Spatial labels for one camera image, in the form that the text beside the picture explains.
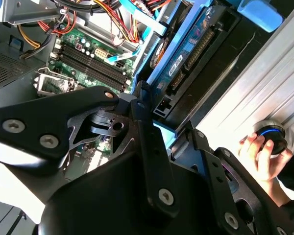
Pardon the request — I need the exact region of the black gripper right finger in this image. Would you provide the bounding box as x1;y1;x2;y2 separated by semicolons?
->
191;128;294;235

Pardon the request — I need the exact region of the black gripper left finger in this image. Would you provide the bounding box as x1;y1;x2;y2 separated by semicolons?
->
0;80;182;220

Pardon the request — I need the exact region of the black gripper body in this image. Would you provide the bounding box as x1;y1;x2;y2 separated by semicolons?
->
38;150;236;235

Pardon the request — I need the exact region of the round black tool blue ring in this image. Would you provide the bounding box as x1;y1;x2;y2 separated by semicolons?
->
252;119;289;156

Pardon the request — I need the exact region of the hard disk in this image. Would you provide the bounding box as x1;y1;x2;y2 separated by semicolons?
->
132;0;285;157

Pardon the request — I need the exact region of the blue data wire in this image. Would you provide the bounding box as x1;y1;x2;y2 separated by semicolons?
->
118;0;169;38

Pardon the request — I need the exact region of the red yellow power wire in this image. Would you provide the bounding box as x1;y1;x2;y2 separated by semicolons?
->
142;0;173;13

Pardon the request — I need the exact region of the person's bare hand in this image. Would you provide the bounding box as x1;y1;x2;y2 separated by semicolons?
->
239;133;294;182

